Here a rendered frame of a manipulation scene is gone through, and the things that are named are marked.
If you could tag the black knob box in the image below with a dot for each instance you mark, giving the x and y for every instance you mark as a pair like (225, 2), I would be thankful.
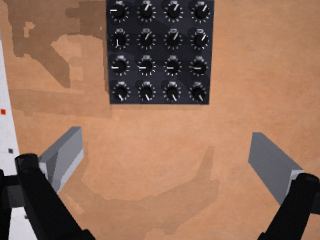
(159, 22)

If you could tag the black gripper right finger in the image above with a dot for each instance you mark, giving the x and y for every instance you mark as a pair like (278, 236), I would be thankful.
(278, 172)

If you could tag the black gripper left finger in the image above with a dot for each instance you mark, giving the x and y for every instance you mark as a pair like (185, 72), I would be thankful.
(31, 188)

